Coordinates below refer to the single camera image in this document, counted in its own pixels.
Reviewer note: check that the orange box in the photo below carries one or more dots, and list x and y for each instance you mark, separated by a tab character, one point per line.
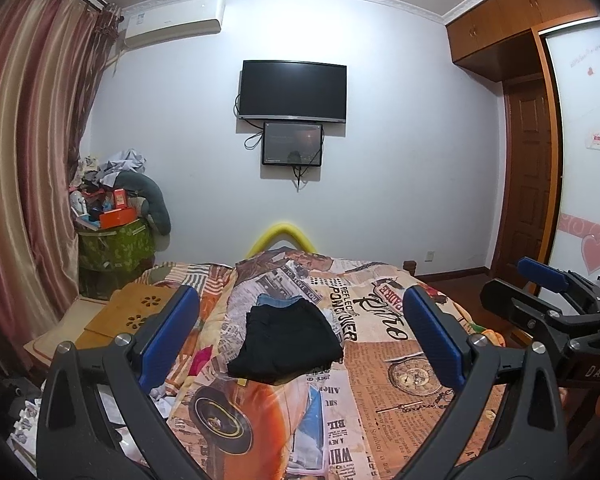
117	217

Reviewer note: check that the wooden overhead cabinets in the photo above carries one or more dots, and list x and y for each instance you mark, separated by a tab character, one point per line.
500	25

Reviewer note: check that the white crumpled cloth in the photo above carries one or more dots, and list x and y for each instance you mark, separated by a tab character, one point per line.
162	401

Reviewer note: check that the bamboo lap desk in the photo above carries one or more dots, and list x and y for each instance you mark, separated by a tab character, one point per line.
130	310

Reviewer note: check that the grey pillow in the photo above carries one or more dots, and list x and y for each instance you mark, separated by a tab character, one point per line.
155	200

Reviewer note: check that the bed with newspaper-print cover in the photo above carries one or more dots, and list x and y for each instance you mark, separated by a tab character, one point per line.
380	360

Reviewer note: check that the brown wooden door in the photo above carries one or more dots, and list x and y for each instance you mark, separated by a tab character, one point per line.
525	185

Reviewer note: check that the yellow foam headboard pad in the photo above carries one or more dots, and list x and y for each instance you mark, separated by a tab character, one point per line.
280	227

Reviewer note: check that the wooden bedpost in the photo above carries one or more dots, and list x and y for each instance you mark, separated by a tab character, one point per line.
409	266

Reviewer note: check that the white wall outlet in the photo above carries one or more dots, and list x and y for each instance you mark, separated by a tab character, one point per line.
430	255

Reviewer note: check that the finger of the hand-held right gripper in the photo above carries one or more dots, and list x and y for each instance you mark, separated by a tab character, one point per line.
520	305
542	274

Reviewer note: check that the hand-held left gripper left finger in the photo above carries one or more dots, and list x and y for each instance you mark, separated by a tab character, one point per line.
167	340

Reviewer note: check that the pile of grey clothes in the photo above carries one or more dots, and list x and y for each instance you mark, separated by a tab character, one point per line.
122	162

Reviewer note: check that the white wardrobe sliding door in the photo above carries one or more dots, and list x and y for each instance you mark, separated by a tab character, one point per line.
580	135

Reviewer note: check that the black wall television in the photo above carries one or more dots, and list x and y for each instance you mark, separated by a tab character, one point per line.
292	90

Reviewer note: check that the striped pink curtain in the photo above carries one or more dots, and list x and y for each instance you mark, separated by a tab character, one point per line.
30	160

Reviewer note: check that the red carton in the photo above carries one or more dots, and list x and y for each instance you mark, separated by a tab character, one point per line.
120	199

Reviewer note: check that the small black wall monitor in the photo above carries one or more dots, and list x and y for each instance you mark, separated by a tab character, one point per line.
292	142

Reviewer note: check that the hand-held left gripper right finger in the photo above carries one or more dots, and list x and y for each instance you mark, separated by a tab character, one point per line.
435	340

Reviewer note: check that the light wooden side table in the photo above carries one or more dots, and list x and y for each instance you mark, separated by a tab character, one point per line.
55	330

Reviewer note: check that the blue jeans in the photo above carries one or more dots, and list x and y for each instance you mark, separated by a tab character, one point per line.
280	301

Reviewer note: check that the green storage box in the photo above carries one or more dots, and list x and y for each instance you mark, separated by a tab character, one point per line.
115	250

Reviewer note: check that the white air conditioner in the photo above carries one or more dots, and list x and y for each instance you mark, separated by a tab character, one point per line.
175	22

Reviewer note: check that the black pants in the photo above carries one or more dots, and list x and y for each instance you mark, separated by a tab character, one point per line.
285	345

